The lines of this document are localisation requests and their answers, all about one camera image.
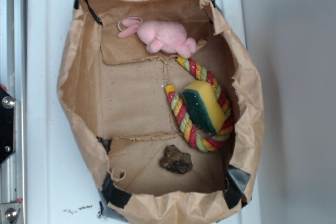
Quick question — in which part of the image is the yellow green sponge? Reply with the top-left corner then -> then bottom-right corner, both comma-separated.
182,81 -> 226,134

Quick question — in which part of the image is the brown paper bag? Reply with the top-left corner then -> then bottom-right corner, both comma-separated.
57,0 -> 264,223

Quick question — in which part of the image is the multicolour rope toy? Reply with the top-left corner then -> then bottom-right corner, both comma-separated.
165,57 -> 234,152

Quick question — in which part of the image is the black corner bracket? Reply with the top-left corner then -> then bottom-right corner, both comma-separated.
1,83 -> 16,165

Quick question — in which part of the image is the pink plush bunny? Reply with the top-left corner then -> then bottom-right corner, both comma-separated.
117,17 -> 197,59

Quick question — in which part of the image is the silver lower bracket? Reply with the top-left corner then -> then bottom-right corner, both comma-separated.
0,202 -> 24,224

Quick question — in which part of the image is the aluminium frame rail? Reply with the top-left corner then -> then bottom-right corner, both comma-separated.
1,0 -> 27,223

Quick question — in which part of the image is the dark brown rock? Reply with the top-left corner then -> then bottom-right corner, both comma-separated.
160,145 -> 193,174

